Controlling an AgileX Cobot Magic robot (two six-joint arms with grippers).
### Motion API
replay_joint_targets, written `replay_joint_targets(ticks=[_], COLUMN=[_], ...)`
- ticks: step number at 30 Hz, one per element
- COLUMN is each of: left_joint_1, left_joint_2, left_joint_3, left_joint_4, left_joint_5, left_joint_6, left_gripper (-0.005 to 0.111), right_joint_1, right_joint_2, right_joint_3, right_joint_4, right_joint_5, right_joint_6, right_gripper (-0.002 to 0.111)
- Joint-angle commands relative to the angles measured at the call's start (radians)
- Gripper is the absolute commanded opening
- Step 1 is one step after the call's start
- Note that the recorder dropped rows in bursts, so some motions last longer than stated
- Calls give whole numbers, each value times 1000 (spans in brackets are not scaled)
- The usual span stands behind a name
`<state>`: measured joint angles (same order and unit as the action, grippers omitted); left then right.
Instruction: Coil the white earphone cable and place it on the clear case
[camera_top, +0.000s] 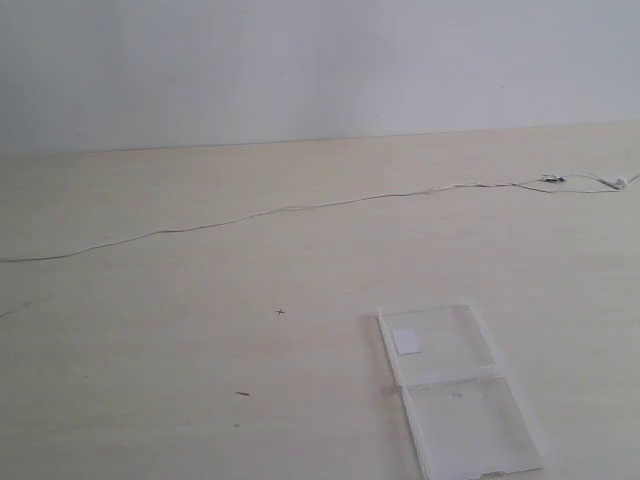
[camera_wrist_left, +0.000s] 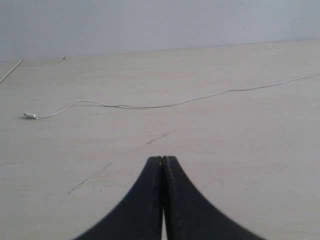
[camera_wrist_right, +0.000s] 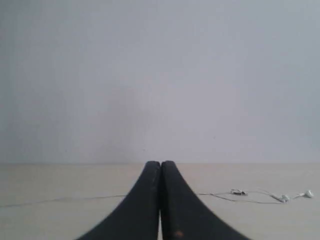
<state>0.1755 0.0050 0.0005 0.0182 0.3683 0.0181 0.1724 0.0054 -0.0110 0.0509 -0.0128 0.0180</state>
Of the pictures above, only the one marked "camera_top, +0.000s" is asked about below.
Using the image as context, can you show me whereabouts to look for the white wired earphones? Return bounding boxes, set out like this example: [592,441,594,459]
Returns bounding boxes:
[1,172,639,264]

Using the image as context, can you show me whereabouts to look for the clear plastic hinged case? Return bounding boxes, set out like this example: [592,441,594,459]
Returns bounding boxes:
[377,302,552,479]

